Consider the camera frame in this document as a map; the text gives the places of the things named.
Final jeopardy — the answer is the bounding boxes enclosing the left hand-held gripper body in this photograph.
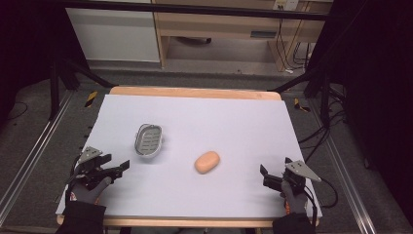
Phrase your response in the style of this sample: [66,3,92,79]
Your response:
[71,146,114,191]

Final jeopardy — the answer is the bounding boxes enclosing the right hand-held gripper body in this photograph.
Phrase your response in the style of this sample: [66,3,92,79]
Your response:
[281,157,322,197]

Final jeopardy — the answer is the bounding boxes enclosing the grey soap dish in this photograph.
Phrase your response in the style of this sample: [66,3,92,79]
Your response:
[133,123,166,159]

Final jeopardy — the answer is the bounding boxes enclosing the person's left hand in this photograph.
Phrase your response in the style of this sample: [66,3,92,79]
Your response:
[65,175,113,207]

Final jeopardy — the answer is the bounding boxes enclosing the person's right hand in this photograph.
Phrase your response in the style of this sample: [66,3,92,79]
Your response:
[280,179,310,216]

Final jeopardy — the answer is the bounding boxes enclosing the yellow black floor tape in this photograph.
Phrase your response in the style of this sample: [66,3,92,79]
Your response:
[293,97,312,114]
[84,90,98,108]

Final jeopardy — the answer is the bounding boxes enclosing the white table sheet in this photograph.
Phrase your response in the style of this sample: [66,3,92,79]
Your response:
[55,94,323,219]

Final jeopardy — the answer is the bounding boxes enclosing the black metal stand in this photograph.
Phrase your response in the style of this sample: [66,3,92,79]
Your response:
[267,63,347,129]
[48,58,115,122]

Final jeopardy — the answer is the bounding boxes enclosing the wooden table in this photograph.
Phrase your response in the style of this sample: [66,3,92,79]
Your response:
[56,85,321,229]

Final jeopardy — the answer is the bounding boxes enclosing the white cabinet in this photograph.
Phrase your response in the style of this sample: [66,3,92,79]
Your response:
[65,7,162,63]

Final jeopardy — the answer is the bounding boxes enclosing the black curtain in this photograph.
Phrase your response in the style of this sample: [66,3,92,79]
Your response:
[307,0,413,216]
[0,0,90,122]

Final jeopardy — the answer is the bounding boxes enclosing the wooden desk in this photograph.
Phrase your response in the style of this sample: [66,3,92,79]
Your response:
[151,0,334,73]

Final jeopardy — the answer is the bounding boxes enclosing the white power strip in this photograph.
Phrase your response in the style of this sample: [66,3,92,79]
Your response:
[273,0,299,11]

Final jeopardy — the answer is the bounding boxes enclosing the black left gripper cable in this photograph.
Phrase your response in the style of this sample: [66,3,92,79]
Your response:
[63,155,82,207]

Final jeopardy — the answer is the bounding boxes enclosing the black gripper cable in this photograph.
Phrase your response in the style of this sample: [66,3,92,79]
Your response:
[63,155,82,207]
[304,177,340,228]

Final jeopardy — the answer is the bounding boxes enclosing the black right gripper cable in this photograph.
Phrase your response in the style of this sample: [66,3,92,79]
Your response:
[304,177,340,228]

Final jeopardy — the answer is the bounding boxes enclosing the black floor cables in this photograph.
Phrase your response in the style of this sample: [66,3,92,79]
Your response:
[297,109,347,164]

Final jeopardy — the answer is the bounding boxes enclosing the aluminium floor rail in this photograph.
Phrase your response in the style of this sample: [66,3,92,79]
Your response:
[307,97,378,234]
[0,90,76,226]

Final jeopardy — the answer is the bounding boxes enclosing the black desk cables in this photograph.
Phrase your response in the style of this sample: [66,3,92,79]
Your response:
[275,18,314,74]

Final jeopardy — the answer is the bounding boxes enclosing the black horizontal frame bar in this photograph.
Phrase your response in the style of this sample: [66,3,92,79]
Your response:
[60,0,329,21]

